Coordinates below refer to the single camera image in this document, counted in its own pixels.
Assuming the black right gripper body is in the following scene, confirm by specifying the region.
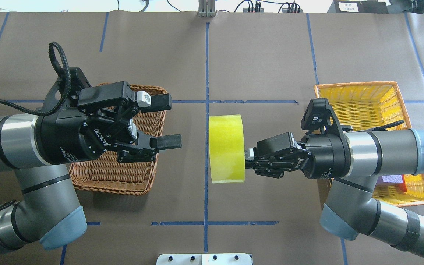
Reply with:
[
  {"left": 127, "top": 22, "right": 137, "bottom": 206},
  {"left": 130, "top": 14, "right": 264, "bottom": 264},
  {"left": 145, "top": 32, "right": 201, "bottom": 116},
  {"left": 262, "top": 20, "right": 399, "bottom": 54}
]
[{"left": 252, "top": 132, "right": 351, "bottom": 179}]

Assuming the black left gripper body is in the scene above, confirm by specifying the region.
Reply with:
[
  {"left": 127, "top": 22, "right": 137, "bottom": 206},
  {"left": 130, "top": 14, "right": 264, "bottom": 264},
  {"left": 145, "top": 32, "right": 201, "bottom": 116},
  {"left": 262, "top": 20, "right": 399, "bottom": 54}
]
[{"left": 35, "top": 82, "right": 158, "bottom": 165}]

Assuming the yellow tape roll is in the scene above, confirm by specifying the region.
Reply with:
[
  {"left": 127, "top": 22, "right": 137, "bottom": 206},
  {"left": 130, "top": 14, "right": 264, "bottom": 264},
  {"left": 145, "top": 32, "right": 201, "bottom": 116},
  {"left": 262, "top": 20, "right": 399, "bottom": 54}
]
[{"left": 208, "top": 115, "right": 245, "bottom": 183}]

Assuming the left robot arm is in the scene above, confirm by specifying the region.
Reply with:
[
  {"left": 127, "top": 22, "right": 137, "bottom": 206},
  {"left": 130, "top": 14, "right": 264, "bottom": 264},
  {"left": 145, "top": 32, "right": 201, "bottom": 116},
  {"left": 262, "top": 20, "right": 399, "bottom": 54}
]
[{"left": 0, "top": 82, "right": 181, "bottom": 254}]

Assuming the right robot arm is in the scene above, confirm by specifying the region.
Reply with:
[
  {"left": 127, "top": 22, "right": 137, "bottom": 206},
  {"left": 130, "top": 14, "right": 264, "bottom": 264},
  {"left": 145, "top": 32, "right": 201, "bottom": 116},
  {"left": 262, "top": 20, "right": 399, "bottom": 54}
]
[{"left": 244, "top": 129, "right": 424, "bottom": 258}]

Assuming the brown wicker basket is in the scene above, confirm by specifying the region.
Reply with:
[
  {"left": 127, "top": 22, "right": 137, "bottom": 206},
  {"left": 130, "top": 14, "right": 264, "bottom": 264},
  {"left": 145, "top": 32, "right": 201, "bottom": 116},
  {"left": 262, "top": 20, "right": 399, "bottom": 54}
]
[{"left": 68, "top": 84, "right": 167, "bottom": 196}]

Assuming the yellow woven basket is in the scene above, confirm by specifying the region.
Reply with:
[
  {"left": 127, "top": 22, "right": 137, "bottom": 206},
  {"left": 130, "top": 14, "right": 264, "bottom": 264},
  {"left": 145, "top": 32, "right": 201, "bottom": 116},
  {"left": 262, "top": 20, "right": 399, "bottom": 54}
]
[{"left": 314, "top": 82, "right": 424, "bottom": 207}]

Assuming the purple foam block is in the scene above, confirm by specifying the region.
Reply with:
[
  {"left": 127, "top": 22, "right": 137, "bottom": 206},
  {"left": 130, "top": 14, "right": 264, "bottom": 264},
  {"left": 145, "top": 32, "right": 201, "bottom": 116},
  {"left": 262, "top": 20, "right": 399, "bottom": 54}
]
[{"left": 376, "top": 174, "right": 405, "bottom": 186}]

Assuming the toy carrot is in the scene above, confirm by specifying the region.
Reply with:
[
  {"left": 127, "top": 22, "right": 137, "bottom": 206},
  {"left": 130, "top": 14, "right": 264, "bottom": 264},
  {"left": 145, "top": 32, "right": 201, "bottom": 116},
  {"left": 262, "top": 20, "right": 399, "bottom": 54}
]
[{"left": 397, "top": 183, "right": 407, "bottom": 193}]

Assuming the black box with label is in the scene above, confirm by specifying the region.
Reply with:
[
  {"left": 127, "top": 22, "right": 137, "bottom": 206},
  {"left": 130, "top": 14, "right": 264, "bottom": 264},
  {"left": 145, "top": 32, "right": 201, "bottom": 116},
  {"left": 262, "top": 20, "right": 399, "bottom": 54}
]
[{"left": 327, "top": 0, "right": 389, "bottom": 14}]

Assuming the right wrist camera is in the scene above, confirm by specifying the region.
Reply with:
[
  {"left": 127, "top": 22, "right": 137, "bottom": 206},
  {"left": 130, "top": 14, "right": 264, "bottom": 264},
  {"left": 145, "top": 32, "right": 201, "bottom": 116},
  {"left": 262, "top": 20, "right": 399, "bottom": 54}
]
[{"left": 301, "top": 98, "right": 354, "bottom": 137}]

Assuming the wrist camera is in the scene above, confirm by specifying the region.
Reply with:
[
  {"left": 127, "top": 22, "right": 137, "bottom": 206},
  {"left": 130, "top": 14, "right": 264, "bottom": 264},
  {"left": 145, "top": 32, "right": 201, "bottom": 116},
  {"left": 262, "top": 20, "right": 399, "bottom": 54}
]
[
  {"left": 41, "top": 67, "right": 92, "bottom": 113},
  {"left": 301, "top": 98, "right": 354, "bottom": 137}
]

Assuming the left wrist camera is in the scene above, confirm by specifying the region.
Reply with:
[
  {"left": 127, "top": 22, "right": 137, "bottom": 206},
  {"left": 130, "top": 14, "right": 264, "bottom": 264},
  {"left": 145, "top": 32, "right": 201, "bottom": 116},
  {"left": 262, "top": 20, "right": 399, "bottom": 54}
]
[{"left": 41, "top": 67, "right": 92, "bottom": 113}]

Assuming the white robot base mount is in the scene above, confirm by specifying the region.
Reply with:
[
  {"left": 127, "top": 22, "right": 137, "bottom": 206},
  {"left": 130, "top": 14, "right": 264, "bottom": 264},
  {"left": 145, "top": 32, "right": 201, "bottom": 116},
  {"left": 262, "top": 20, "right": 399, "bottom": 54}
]
[{"left": 156, "top": 253, "right": 254, "bottom": 265}]

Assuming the aluminium frame post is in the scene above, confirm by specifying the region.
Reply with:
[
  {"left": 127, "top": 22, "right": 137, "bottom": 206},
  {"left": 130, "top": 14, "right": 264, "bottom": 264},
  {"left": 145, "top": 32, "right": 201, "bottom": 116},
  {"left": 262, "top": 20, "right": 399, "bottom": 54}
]
[{"left": 198, "top": 0, "right": 216, "bottom": 17}]

